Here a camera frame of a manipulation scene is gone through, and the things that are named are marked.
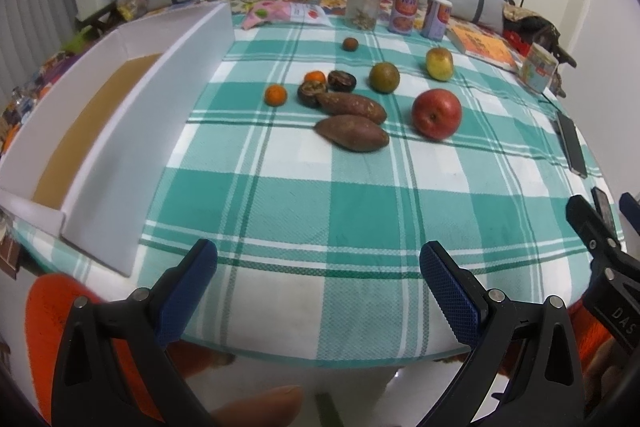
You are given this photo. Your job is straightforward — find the small orange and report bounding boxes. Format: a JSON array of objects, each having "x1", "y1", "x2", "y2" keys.
[
  {"x1": 304, "y1": 70, "x2": 326, "y2": 82},
  {"x1": 264, "y1": 84, "x2": 288, "y2": 107}
]

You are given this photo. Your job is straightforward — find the clear jar black lid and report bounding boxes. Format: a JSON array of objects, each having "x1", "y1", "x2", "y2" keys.
[{"x1": 345, "y1": 0, "x2": 381, "y2": 30}]

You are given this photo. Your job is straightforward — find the orange labelled can left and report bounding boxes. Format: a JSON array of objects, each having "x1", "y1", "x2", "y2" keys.
[{"x1": 387, "y1": 0, "x2": 420, "y2": 35}]

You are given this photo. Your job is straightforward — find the green brown round fruit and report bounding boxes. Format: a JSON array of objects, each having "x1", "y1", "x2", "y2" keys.
[{"x1": 369, "y1": 62, "x2": 400, "y2": 94}]

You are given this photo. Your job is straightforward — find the pink snack packet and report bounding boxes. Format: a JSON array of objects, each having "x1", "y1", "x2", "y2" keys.
[{"x1": 241, "y1": 0, "x2": 332, "y2": 30}]

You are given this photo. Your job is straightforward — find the clear jar printed label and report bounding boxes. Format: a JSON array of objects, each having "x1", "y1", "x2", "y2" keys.
[{"x1": 518, "y1": 43, "x2": 559, "y2": 94}]

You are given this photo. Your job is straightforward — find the red apple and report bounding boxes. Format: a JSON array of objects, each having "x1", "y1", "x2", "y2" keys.
[{"x1": 411, "y1": 89, "x2": 462, "y2": 141}]

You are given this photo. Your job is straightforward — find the small dark brown fruit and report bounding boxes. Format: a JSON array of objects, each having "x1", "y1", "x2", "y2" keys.
[{"x1": 342, "y1": 37, "x2": 359, "y2": 52}]

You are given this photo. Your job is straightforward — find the plastic bag of snacks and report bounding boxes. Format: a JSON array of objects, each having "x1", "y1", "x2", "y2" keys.
[{"x1": 116, "y1": 0, "x2": 148, "y2": 22}]

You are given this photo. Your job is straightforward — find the dark bag on sofa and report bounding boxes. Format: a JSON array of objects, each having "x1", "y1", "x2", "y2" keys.
[{"x1": 503, "y1": 3, "x2": 577, "y2": 68}]

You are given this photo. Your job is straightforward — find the green white plaid tablecloth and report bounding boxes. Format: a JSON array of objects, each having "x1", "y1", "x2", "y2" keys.
[{"x1": 14, "y1": 20, "x2": 605, "y2": 367}]

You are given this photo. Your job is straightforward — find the floral sofa cover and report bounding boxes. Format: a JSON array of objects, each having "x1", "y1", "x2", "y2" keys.
[{"x1": 148, "y1": 0, "x2": 530, "y2": 57}]

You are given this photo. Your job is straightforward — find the black smartphone face down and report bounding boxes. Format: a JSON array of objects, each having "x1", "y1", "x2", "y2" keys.
[{"x1": 556, "y1": 113, "x2": 588, "y2": 179}]

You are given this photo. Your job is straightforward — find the sweet potato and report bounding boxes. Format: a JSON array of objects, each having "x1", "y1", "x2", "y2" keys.
[
  {"x1": 316, "y1": 92, "x2": 387, "y2": 124},
  {"x1": 314, "y1": 115, "x2": 390, "y2": 153}
]

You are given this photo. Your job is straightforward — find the white cardboard box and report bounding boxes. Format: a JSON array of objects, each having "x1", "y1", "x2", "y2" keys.
[{"x1": 1, "y1": 1, "x2": 234, "y2": 275}]

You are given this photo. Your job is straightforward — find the orange book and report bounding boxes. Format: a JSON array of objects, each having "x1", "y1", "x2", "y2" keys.
[{"x1": 446, "y1": 26, "x2": 518, "y2": 72}]

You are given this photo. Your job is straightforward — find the yellow pear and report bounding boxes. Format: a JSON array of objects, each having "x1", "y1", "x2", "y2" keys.
[{"x1": 425, "y1": 48, "x2": 454, "y2": 81}]

